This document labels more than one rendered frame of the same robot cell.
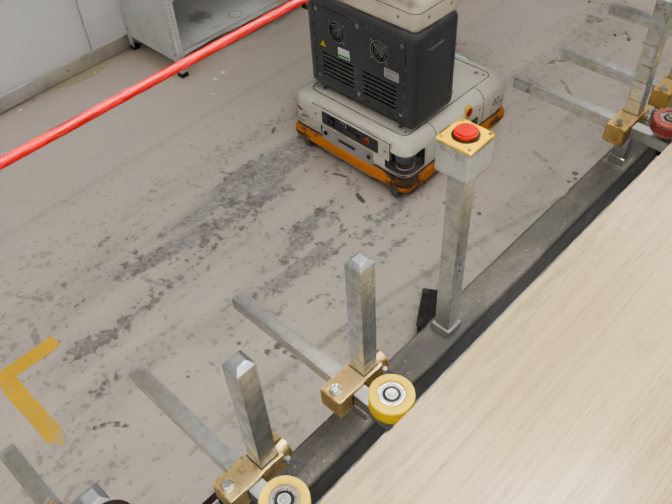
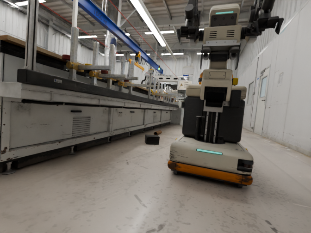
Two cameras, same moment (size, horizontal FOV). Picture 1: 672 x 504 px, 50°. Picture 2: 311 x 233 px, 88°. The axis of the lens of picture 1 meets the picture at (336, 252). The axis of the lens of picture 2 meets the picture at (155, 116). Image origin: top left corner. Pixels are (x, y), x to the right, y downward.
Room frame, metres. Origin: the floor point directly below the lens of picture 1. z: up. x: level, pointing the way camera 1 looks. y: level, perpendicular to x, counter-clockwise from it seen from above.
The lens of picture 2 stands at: (3.57, -1.52, 0.54)
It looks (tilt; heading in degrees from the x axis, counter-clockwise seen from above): 3 degrees down; 151
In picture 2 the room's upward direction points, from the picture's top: 5 degrees clockwise
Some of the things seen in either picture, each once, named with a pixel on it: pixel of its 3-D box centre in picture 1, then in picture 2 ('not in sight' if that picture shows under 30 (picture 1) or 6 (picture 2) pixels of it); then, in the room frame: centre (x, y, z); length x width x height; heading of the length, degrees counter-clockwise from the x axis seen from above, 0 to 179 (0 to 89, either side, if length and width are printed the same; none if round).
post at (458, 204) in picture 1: (453, 256); (149, 86); (0.93, -0.23, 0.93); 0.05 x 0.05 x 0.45; 43
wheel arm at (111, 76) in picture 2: not in sight; (105, 76); (1.99, -1.21, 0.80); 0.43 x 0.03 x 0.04; 43
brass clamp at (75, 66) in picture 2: not in sight; (75, 66); (2.10, -1.47, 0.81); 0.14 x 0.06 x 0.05; 133
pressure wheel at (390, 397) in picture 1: (391, 409); not in sight; (0.65, -0.08, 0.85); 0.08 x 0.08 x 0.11
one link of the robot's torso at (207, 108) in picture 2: not in sight; (222, 97); (2.65, -0.39, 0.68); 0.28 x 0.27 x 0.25; 43
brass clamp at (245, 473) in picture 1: (254, 471); not in sight; (0.56, 0.16, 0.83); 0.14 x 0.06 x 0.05; 133
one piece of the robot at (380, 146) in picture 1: (350, 130); not in sight; (2.26, -0.09, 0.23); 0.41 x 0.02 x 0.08; 43
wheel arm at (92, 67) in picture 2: not in sight; (86, 68); (2.16, -1.40, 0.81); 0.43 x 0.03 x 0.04; 43
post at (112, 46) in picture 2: not in sight; (110, 67); (1.78, -1.13, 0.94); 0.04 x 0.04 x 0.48; 43
